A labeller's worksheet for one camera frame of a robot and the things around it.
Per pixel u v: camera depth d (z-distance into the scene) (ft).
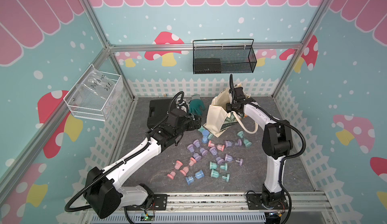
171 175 2.66
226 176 2.64
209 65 2.86
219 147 2.99
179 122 1.89
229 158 2.82
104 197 1.26
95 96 2.38
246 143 3.01
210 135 3.12
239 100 2.49
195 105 3.70
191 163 2.79
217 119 2.96
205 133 2.94
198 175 2.64
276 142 1.77
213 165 2.76
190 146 2.98
